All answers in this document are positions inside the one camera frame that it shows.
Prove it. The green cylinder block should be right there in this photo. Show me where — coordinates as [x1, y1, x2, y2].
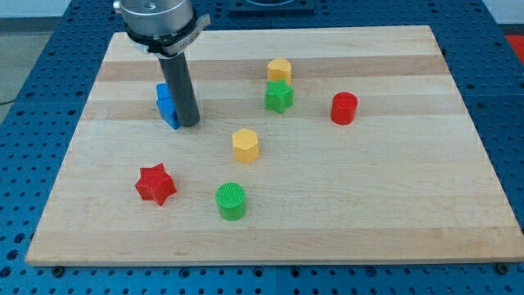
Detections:
[215, 182, 246, 221]

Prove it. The blue block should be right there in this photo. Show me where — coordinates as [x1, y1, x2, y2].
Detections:
[156, 83, 180, 129]

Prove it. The red cylinder block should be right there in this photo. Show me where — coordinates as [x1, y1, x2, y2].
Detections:
[330, 92, 359, 125]

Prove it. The yellow heart block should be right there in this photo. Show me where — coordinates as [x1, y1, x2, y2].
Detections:
[267, 58, 292, 85]

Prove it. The wooden board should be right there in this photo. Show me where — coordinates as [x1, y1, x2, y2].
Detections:
[26, 25, 523, 266]

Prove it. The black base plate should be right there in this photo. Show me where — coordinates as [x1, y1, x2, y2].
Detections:
[228, 0, 315, 16]

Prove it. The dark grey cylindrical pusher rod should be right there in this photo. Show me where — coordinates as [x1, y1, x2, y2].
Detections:
[159, 52, 200, 127]

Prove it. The red star block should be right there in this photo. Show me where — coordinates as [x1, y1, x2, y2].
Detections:
[135, 163, 177, 206]

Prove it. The yellow hexagon block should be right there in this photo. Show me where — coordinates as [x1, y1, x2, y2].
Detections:
[232, 129, 260, 164]

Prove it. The green star block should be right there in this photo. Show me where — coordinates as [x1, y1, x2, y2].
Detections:
[264, 79, 294, 114]

